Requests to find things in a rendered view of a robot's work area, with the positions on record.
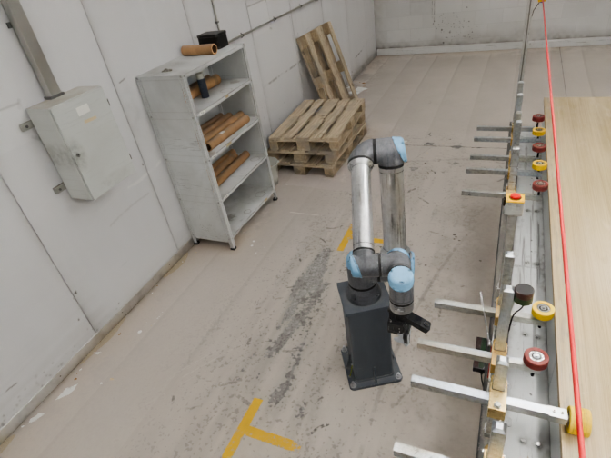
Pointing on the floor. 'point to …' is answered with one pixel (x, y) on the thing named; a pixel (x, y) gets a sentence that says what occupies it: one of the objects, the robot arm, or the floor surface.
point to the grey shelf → (168, 96)
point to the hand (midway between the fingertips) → (407, 343)
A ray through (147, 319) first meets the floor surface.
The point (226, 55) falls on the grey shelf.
